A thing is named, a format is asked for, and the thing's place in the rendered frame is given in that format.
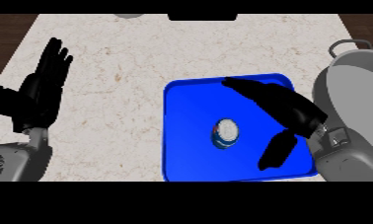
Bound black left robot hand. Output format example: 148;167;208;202
0;37;74;134

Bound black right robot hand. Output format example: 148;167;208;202
220;76;329;172

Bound grey pot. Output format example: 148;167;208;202
311;38;373;143

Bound blue and white can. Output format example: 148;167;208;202
210;117;241;150

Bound blue tray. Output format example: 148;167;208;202
163;72;319;183

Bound grey round object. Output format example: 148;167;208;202
112;13;146;20

